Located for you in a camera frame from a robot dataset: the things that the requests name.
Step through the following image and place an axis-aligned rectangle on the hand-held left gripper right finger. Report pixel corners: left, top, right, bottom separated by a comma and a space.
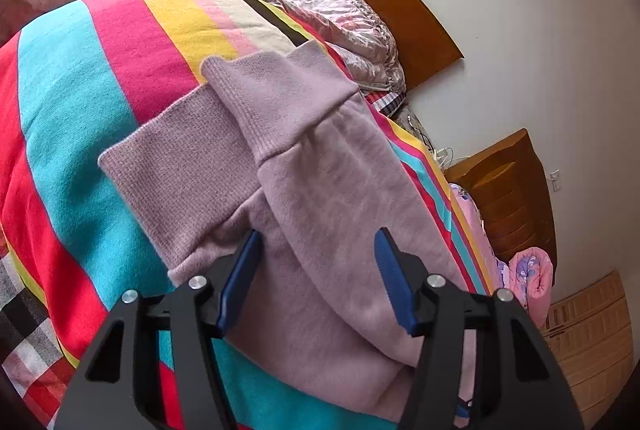
374, 227, 586, 430

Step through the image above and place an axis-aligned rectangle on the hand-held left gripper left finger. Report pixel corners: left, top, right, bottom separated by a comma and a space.
54, 230, 263, 430

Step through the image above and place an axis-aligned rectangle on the lilac knit sweater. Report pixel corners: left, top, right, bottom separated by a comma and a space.
97, 40, 493, 416

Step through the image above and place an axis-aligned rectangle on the pink bed sheet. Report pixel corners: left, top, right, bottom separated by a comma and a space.
447, 182, 511, 291

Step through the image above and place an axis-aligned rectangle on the wooden headboard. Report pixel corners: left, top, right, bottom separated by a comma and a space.
444, 128, 558, 271
295, 0, 465, 93

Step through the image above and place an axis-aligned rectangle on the rolled pink floral quilt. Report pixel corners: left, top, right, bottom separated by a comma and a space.
507, 247, 555, 328

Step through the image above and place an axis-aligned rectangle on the red striped cloth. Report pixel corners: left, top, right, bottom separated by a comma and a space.
367, 90, 409, 117

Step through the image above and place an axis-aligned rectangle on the striped colourful blanket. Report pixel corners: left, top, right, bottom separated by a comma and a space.
0, 0, 501, 430

